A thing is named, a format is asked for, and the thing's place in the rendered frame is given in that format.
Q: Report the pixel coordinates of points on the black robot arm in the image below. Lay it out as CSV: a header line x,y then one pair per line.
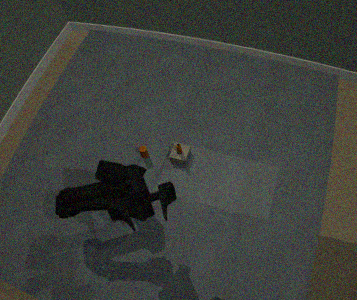
x,y
113,176

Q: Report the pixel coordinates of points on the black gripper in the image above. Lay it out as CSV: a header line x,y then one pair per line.
x,y
139,195

